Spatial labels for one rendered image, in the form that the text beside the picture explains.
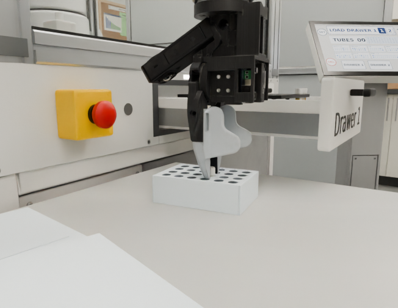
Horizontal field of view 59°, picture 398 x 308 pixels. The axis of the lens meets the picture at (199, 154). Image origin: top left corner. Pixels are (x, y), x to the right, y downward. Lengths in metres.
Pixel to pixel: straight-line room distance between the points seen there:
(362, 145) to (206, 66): 1.35
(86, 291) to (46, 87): 0.39
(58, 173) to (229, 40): 0.32
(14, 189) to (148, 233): 0.22
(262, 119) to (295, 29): 1.91
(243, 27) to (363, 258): 0.27
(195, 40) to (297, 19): 2.07
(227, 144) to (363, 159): 1.34
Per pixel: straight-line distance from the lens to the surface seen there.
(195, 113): 0.43
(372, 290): 0.32
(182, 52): 0.46
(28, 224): 0.41
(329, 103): 0.56
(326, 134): 0.56
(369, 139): 1.73
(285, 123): 0.59
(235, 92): 0.41
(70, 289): 0.20
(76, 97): 0.52
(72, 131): 0.53
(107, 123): 0.52
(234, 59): 0.41
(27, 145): 0.54
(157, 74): 0.47
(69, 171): 0.59
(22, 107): 0.53
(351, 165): 1.71
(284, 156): 2.52
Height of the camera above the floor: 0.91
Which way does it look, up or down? 11 degrees down
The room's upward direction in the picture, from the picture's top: straight up
